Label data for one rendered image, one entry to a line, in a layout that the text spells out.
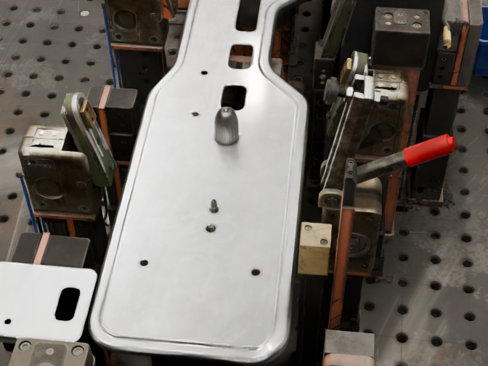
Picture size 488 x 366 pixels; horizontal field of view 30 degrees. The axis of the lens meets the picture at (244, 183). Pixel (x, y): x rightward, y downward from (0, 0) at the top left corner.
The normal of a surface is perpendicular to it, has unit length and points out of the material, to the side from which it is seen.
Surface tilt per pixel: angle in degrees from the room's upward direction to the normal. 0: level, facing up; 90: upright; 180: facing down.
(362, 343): 0
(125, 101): 0
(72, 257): 0
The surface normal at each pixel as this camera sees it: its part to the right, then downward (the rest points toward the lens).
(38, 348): -0.01, -0.67
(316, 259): -0.11, 0.74
